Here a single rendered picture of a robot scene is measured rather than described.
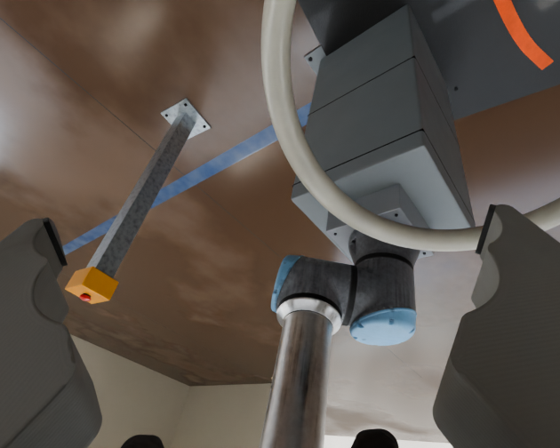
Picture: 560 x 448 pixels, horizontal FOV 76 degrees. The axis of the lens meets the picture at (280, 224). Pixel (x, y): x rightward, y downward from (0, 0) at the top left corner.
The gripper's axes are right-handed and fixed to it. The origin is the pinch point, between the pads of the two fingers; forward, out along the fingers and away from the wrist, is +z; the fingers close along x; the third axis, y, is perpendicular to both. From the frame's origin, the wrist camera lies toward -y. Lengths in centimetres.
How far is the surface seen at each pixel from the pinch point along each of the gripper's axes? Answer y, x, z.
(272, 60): -0.9, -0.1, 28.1
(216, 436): 594, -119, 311
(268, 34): -3.1, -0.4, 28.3
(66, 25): 0, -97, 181
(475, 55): 14, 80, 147
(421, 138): 22, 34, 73
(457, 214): 45, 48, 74
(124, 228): 70, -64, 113
